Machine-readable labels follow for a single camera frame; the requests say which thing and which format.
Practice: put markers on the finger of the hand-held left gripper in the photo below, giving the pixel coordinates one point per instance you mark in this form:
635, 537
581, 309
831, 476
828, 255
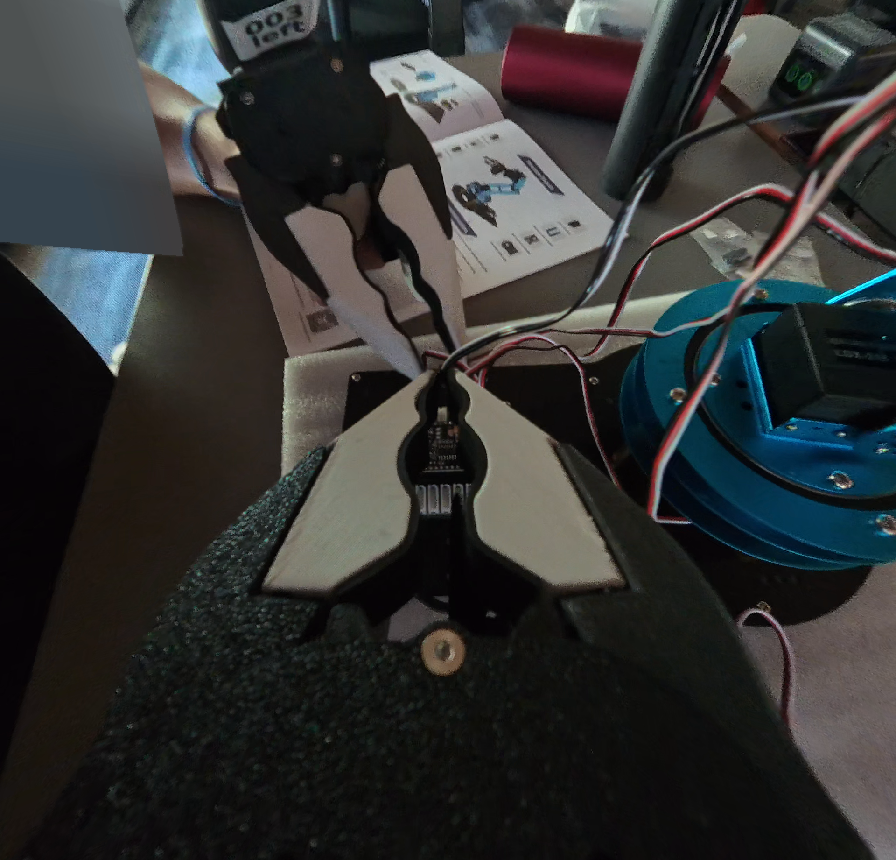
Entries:
427, 244
350, 293

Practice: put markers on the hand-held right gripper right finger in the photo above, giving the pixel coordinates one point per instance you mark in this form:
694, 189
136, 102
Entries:
539, 517

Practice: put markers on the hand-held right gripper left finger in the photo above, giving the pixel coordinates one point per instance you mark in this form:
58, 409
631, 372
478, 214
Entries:
343, 517

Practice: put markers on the control circuit board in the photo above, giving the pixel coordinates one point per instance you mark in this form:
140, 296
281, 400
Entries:
441, 447

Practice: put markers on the person's left forearm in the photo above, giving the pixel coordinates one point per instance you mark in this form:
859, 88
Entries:
175, 138

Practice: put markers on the grey desk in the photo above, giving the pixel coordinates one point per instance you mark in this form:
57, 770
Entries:
210, 384

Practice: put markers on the blue wristband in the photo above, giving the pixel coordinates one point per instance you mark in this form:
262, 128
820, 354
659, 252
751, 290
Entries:
199, 152

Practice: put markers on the white foam sheet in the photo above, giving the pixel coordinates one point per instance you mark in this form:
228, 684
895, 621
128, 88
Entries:
315, 398

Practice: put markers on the instruction booklet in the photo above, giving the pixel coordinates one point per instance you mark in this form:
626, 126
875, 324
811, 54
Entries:
532, 174

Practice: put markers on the red metal cylinder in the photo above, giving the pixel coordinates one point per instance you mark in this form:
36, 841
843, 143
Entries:
567, 68

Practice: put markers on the small clear parts bag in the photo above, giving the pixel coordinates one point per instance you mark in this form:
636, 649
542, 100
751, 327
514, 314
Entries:
728, 247

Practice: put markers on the small black box device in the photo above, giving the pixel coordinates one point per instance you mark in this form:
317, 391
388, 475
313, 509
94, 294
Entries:
819, 54

